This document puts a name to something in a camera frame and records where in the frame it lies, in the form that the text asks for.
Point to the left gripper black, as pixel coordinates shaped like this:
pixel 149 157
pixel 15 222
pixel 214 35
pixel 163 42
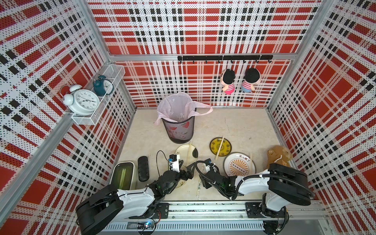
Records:
pixel 182 172

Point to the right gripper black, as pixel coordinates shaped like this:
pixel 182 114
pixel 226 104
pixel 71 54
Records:
pixel 210 173

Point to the bare wooden chopstick pair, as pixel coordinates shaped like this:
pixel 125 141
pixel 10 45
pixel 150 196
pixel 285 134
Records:
pixel 251 163

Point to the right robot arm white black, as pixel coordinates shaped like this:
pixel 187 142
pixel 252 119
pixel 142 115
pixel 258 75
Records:
pixel 280 185

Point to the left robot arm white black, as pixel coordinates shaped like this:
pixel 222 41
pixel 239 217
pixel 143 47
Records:
pixel 111 204

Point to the cream plate with flowers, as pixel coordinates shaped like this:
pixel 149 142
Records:
pixel 181 183

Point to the cream plate with black mark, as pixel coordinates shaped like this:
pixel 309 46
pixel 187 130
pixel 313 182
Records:
pixel 183 152

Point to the white plate orange sunburst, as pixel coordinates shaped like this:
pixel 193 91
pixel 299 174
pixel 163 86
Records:
pixel 238 164

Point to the yellow patterned plate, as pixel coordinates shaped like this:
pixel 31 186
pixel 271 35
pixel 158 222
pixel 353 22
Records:
pixel 226 147

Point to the black mesh trash bin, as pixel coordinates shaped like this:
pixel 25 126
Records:
pixel 180 129

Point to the brown teddy bear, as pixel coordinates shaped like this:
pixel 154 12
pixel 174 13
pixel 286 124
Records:
pixel 280 155

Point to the pink plastic bin liner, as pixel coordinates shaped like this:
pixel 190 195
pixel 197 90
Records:
pixel 180 107

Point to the green circuit board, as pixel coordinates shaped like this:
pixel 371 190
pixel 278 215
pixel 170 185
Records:
pixel 146 225

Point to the doll with pink shirt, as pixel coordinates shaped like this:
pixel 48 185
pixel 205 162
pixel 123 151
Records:
pixel 227 81

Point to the doll with striped blue shirt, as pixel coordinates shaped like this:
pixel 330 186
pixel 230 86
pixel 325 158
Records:
pixel 252 77

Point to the teal alarm clock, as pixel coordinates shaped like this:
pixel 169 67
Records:
pixel 102 86

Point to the white alarm clock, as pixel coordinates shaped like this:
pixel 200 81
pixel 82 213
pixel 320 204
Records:
pixel 81 101

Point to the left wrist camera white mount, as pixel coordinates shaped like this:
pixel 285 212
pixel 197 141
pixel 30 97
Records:
pixel 173 162

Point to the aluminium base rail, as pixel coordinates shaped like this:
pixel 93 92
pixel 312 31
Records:
pixel 224 217

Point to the white wire wall shelf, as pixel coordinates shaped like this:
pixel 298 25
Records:
pixel 114 73

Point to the black wall hook rail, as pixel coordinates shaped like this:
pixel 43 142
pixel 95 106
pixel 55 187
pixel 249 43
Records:
pixel 225 58

